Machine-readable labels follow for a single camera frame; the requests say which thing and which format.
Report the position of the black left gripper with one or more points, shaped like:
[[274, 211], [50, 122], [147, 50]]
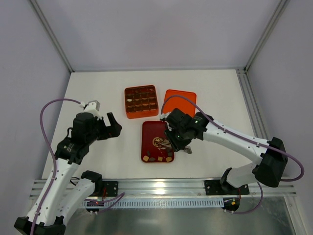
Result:
[[103, 129]]

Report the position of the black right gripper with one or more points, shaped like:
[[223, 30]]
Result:
[[174, 141]]

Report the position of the orange box lid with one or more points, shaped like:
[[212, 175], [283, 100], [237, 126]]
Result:
[[180, 103]]

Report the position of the metal tongs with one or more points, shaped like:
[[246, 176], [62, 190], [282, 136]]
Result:
[[162, 143]]

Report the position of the orange chocolate box with tray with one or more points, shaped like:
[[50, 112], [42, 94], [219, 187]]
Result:
[[143, 104]]

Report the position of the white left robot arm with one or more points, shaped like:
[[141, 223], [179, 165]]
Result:
[[53, 210]]

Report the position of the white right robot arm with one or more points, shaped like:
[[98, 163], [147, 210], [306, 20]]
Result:
[[267, 159]]

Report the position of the red rectangular tray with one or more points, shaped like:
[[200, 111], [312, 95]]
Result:
[[151, 130]]

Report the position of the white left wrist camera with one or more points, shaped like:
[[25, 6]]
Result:
[[91, 107]]

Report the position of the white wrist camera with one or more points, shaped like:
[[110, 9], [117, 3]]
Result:
[[164, 116], [91, 107]]

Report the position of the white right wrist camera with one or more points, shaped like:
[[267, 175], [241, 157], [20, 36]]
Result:
[[164, 116]]

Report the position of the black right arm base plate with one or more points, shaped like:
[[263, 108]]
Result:
[[213, 187]]

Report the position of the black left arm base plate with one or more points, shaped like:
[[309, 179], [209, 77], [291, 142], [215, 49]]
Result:
[[110, 189]]

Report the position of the aluminium side rail right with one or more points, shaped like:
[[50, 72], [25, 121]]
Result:
[[253, 109]]

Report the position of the aluminium front rail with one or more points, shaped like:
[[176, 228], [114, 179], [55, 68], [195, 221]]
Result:
[[193, 187]]

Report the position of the slotted cable duct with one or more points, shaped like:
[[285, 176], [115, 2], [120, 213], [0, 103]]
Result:
[[168, 203]]

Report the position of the aluminium frame post left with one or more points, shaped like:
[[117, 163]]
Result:
[[50, 33]]

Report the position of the aluminium frame post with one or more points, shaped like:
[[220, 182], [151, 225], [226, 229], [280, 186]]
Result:
[[270, 26], [50, 33]]

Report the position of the aluminium frame post right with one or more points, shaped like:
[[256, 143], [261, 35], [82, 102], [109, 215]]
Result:
[[270, 26]]

